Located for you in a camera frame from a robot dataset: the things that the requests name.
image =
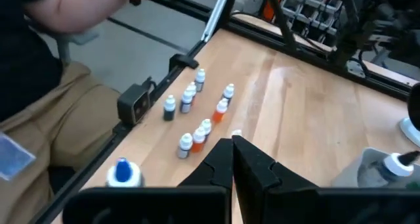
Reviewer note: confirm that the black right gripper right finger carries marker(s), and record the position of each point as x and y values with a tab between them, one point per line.
252	171

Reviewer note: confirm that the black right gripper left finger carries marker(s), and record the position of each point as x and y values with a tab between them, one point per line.
213	171

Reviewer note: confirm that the small orange dropper bottle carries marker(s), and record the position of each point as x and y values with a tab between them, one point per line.
217	116
197	146

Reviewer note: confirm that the small white-capped dropper bottle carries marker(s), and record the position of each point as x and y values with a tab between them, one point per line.
192	86
200	76
237	132

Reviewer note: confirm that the large blue-capped colouring bottle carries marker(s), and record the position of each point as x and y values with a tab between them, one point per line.
123	169

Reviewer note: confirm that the large black-capped colouring bottle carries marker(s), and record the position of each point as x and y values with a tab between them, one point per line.
395	165

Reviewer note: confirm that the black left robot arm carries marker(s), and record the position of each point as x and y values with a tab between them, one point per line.
354	30

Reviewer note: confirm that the small black dropper bottle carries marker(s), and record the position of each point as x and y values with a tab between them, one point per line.
206	125

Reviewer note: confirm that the small dark blue dropper bottle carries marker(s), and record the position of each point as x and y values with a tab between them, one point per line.
186	100

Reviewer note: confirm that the small dark green dropper bottle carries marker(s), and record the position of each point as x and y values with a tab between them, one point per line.
169	107

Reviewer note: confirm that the grey plastic tray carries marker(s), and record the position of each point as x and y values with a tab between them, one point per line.
348	174

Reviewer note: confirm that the white light bar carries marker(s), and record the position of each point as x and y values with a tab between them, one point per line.
215	17

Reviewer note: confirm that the orange object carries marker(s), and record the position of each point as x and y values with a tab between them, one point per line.
268	10

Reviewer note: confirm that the white cylindrical container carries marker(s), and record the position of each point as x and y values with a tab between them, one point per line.
410	128

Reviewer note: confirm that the grey compartment rack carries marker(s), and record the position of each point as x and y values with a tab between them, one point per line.
308	10

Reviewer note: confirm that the blue card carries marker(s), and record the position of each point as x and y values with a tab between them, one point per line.
14	156

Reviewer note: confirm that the person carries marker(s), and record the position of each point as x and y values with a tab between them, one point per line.
29	69

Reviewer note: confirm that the small black camera box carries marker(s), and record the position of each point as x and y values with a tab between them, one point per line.
133	104

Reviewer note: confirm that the black table frame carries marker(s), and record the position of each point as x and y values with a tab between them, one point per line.
183	61

